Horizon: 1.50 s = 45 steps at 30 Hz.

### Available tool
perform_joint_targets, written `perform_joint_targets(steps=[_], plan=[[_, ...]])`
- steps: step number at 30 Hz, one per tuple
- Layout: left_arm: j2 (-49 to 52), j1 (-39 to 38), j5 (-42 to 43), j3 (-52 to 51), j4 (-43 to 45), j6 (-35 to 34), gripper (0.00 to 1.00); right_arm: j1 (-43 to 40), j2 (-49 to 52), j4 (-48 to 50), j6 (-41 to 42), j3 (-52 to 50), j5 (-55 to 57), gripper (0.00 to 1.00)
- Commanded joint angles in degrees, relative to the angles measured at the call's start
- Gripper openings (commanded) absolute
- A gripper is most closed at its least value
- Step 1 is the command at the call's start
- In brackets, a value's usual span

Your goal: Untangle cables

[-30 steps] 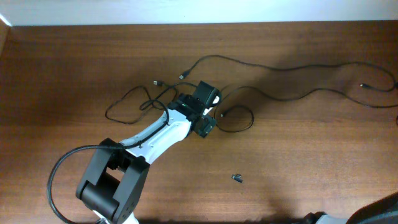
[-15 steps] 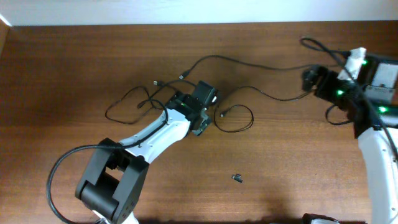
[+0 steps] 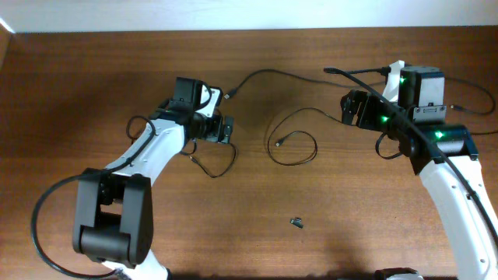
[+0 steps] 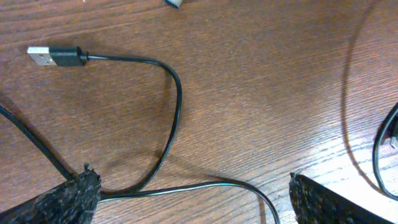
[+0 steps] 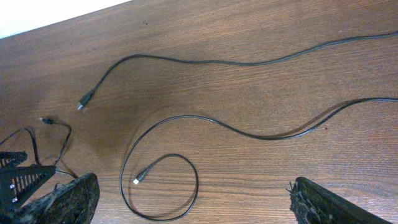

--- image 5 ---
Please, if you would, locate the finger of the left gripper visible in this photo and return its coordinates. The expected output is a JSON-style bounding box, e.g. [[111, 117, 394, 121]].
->
[[0, 152, 27, 168], [1, 166, 56, 215]]

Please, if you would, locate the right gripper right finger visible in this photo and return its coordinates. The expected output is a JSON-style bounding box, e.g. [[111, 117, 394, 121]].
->
[[288, 177, 390, 224]]

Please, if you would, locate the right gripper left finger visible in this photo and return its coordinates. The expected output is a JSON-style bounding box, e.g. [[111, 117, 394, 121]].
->
[[9, 172, 100, 224]]

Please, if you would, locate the black usb cable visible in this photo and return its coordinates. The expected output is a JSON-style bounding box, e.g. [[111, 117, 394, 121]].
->
[[76, 30, 398, 111], [119, 97, 398, 222]]

